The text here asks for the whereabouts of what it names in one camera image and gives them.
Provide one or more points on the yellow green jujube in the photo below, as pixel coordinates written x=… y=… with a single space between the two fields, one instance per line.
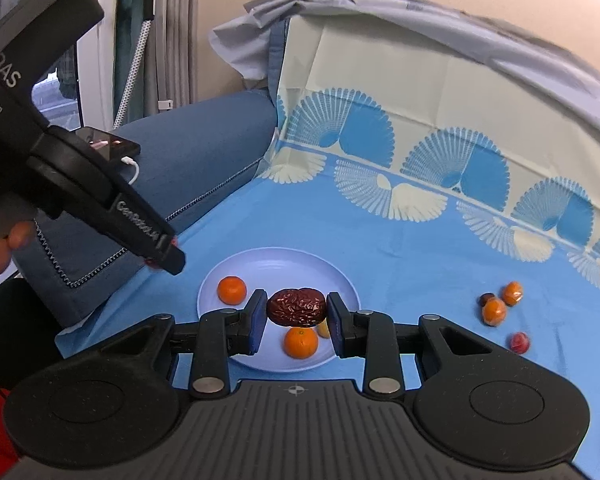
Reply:
x=324 y=331

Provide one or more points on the dark cloth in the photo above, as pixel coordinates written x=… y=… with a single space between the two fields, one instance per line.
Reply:
x=20 y=330

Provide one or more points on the grey bed sheet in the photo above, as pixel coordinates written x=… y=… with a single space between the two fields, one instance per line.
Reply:
x=260 y=35

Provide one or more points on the orange tangerine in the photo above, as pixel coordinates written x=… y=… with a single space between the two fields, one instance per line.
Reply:
x=231 y=290
x=494 y=312
x=512 y=293
x=301 y=343

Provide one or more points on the black smartphone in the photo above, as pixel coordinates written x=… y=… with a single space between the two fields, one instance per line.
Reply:
x=115 y=147

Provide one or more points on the light blue plastic plate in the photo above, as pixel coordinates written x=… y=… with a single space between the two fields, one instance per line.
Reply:
x=280 y=270

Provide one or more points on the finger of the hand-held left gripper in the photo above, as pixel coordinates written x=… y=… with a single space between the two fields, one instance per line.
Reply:
x=140 y=220

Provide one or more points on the white window frame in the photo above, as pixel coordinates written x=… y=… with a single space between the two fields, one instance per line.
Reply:
x=97 y=85

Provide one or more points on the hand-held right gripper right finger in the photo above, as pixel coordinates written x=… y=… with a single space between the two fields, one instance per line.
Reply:
x=336 y=325

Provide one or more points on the blue sofa armrest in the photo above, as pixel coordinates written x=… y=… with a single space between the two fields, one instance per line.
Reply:
x=205 y=135

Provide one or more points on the wrinkled dark red jujube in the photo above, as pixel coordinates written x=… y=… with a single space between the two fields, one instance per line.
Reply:
x=296 y=306

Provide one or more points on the blue fan-print blanket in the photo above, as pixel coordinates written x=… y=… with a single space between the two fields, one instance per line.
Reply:
x=429 y=260

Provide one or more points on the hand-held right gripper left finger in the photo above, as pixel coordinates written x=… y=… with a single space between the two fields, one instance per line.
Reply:
x=257 y=321

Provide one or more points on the small dark red jujube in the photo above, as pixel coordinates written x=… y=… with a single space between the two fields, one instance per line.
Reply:
x=484 y=299

